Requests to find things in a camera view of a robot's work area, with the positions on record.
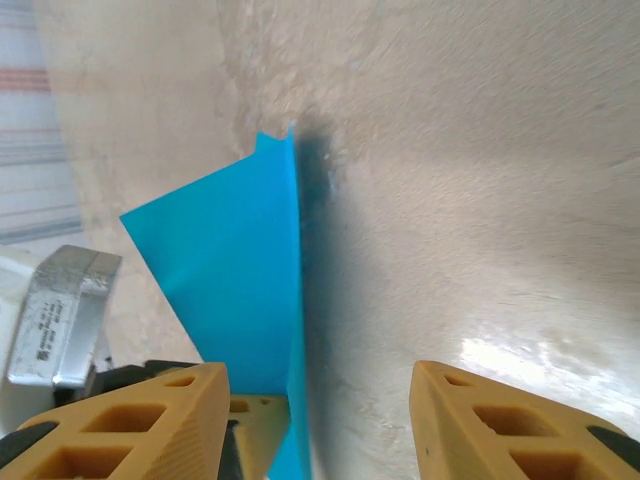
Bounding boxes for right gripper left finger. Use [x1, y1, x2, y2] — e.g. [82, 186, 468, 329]
[0, 361, 232, 480]

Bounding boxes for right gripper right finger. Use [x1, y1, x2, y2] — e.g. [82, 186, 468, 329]
[408, 358, 640, 480]

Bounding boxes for blue paper sheet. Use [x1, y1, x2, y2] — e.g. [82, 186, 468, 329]
[119, 127, 314, 480]

